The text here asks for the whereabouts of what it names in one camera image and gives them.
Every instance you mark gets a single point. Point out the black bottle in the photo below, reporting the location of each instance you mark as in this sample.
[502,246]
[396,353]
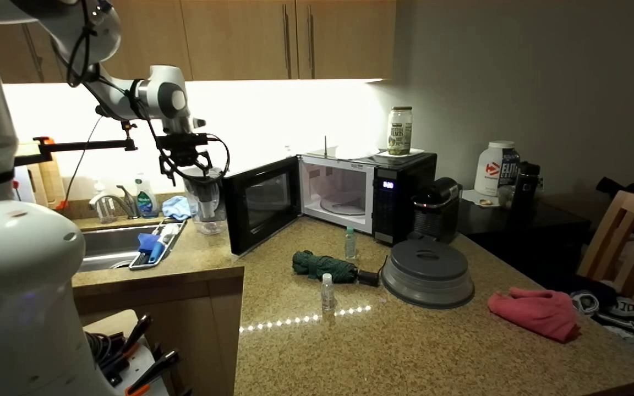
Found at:
[528,187]

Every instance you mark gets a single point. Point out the white plastic jug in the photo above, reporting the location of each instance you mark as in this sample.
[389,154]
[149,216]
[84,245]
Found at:
[491,172]

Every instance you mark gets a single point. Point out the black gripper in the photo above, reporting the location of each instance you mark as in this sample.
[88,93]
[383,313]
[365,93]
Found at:
[185,149]

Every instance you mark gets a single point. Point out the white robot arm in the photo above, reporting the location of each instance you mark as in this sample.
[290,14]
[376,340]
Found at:
[17,292]

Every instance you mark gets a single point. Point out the black side table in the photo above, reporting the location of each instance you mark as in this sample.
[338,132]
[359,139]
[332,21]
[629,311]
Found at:
[539,234]

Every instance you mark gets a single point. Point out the dish soap bottle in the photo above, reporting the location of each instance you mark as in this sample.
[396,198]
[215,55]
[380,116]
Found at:
[143,200]

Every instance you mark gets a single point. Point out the pink cloth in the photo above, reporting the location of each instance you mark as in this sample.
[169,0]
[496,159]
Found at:
[539,311]

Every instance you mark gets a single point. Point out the wooden wall cabinets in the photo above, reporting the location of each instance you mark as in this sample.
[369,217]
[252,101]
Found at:
[243,35]

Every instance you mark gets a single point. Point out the clear water filter pitcher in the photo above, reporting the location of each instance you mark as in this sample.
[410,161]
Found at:
[211,205]

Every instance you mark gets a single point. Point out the small green bottle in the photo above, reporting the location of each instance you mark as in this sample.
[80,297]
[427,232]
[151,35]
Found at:
[351,245]

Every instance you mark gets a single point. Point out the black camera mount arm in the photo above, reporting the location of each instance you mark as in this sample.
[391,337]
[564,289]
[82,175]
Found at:
[88,144]

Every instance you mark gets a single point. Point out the small clear bottle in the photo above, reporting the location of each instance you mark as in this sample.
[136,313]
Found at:
[329,297]

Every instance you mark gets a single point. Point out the wooden slatted chair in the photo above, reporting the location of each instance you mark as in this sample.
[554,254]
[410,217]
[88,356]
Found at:
[627,211]

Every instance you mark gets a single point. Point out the black coffee maker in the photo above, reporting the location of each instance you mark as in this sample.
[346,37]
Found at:
[440,209]

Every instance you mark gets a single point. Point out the green folded umbrella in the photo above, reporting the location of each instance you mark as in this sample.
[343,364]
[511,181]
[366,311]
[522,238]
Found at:
[325,265]

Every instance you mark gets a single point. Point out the small slim tube bottle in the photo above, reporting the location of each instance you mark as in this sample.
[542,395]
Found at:
[325,145]

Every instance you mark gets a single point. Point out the black microwave body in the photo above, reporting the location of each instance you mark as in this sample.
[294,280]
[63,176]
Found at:
[405,198]

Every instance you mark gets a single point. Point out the black white patterned shoes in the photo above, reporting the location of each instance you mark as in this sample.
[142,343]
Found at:
[616,311]

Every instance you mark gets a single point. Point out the wooden cutting board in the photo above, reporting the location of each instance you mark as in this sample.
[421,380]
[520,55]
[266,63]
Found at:
[44,182]

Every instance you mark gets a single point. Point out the glass jar with lid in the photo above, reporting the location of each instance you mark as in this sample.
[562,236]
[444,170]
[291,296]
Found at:
[399,132]

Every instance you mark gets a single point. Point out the blue cloth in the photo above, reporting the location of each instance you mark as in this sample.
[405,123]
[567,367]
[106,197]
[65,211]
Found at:
[176,209]

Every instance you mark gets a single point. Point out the black bags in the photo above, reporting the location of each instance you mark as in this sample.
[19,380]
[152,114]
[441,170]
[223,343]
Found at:
[633,187]

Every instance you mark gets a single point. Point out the tray with blue sponge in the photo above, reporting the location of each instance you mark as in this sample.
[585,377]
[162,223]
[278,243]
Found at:
[152,245]

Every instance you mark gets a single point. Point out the metal faucet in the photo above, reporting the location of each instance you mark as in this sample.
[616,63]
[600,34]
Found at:
[104,205]

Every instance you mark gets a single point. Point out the steel kitchen sink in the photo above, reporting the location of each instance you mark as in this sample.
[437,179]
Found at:
[109,245]

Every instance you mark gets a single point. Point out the black microwave door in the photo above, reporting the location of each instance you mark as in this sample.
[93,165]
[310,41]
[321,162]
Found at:
[259,205]

